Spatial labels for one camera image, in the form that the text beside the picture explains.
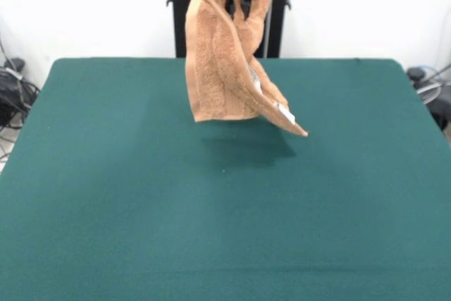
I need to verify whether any black cable tangle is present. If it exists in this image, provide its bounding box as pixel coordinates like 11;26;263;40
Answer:
0;66;42;131

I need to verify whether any dark green table cloth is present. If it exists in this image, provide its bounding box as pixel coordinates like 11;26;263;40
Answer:
0;56;451;301

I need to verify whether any tan terry towel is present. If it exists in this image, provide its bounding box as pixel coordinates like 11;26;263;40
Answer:
185;0;309;138

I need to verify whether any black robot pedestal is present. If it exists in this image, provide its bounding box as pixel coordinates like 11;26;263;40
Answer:
165;0;293;59

